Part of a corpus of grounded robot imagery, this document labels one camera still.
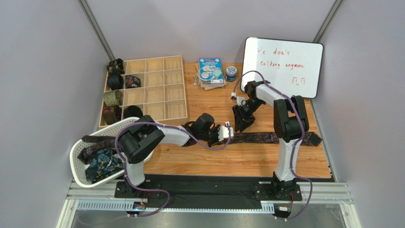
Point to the blue floral tie in basket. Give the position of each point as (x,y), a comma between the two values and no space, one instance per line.
(105,163)

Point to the rolled dark patterned tie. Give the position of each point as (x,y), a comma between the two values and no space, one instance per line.
(132,81)

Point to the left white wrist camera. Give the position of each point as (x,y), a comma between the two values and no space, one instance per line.
(226,132)

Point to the white whiteboard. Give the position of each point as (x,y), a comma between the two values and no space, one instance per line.
(292,67)

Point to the dark blue paisley tie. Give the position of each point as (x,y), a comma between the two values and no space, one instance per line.
(310,138)

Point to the rolled black tie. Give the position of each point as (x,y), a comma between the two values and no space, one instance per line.
(132,111)

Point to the aluminium frame rail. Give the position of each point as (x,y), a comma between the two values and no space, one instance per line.
(325,204)

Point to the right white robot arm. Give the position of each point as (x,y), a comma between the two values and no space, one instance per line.
(290,125)

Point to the rolled navy tie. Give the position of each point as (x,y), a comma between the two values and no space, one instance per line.
(115,82)

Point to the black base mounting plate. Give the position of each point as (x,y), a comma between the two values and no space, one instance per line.
(203,192)

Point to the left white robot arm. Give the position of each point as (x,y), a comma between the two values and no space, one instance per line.
(135,142)

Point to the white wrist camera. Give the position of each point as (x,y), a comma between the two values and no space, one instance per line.
(226,132)
(239,100)

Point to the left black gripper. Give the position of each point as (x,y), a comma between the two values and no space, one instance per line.
(216,134)

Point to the dark brown tie in basket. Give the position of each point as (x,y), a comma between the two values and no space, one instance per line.
(87,154)

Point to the rolled olive green tie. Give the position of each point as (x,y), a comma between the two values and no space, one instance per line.
(113,98)

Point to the rolled brown tie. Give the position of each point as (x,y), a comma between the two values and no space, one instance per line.
(111,114)

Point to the white plastic basket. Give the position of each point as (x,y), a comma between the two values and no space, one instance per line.
(78,167)

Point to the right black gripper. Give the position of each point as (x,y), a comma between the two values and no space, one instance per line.
(241,112)

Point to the blue book stack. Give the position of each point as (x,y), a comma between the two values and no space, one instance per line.
(209,73)

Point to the small blue round tin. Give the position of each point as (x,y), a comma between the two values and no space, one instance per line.
(231,73)

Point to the wooden compartment tray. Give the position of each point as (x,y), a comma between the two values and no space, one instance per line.
(162,92)

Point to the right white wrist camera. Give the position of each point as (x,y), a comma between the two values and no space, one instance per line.
(239,100)

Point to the rolled dark floral tie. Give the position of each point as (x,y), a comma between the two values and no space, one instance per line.
(115,67)

